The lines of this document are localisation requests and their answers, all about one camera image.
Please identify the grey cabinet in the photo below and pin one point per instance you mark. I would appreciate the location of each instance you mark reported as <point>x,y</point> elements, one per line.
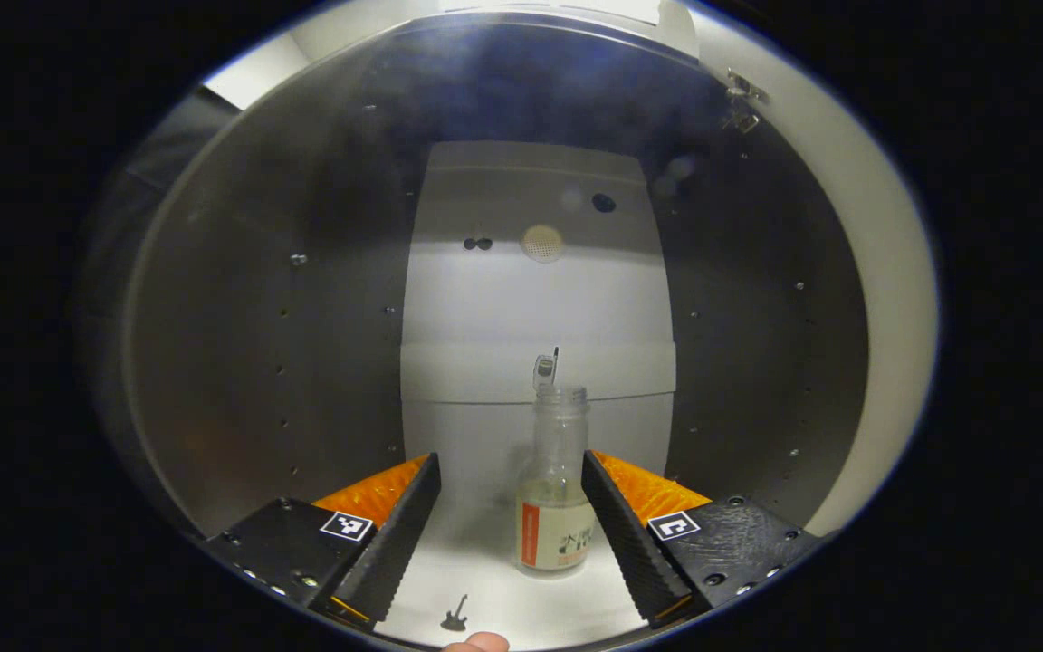
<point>304,317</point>

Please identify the metal door hinge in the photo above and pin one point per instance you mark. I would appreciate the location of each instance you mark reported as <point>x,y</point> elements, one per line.
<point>743,100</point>

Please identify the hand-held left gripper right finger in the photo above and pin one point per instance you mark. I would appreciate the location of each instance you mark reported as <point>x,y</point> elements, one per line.
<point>630,543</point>

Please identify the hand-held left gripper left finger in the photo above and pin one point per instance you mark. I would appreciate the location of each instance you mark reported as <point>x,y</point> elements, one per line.
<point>395,543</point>

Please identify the grey cabinet shelf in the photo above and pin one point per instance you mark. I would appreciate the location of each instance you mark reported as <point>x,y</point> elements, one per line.
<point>476,561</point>

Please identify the clear glass bottle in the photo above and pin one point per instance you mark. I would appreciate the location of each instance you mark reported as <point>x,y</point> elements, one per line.
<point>553,534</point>

